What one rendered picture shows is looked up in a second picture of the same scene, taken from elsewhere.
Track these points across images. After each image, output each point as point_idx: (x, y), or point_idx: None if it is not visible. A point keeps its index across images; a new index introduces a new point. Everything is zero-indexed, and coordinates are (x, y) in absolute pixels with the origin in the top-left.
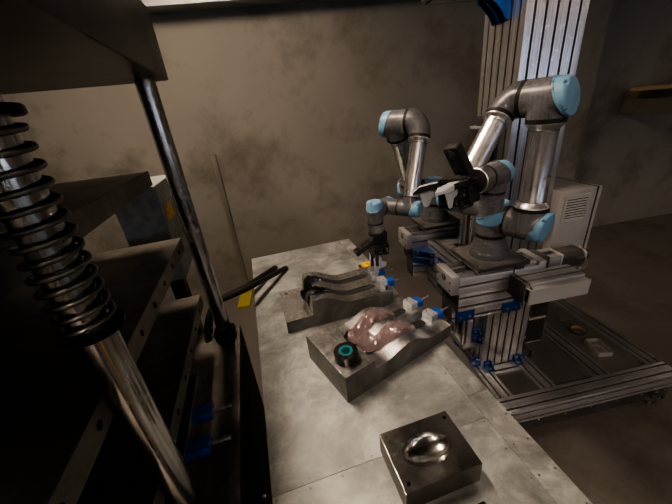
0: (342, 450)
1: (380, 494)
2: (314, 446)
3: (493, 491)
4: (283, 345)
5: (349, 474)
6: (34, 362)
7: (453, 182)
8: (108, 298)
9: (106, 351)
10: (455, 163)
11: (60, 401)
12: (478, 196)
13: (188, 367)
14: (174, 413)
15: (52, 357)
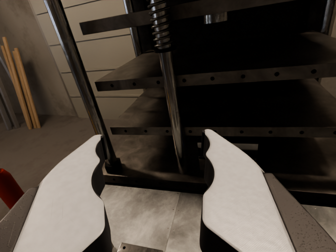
0: (182, 235)
1: (144, 244)
2: (196, 219)
3: None
4: (332, 230)
5: (166, 232)
6: (203, 63)
7: (56, 233)
8: (159, 38)
9: (159, 59)
10: None
11: None
12: None
13: (252, 132)
14: (209, 128)
15: (203, 64)
